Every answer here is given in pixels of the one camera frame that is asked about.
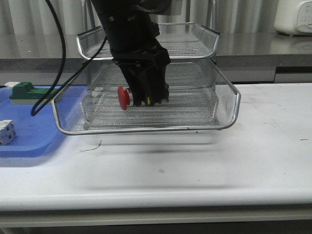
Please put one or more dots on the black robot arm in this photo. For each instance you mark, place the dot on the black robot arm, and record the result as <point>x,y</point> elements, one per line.
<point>158,7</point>

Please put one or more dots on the white kitchen appliance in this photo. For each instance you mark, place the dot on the white kitchen appliance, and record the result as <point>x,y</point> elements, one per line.
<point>294,17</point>

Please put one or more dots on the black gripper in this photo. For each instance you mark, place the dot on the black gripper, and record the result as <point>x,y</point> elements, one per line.
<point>132,38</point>

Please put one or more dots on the white terminal block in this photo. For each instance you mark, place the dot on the white terminal block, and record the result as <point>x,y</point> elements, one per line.
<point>7,132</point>

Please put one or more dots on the grey stone counter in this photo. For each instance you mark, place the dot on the grey stone counter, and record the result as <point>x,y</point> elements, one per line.
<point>242,57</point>

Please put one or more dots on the red emergency stop button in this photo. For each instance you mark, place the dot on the red emergency stop button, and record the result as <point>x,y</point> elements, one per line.
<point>129,97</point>

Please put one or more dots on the thin grey wire scrap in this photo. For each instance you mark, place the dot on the thin grey wire scrap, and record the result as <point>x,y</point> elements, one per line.
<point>92,148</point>

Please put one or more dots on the silver rack frame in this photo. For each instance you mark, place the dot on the silver rack frame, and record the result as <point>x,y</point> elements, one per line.
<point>203,13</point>

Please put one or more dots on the green terminal block module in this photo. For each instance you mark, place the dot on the green terminal block module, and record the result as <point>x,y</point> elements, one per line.
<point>25,92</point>

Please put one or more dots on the blue plastic tray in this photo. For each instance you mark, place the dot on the blue plastic tray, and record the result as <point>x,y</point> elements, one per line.
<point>37,136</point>

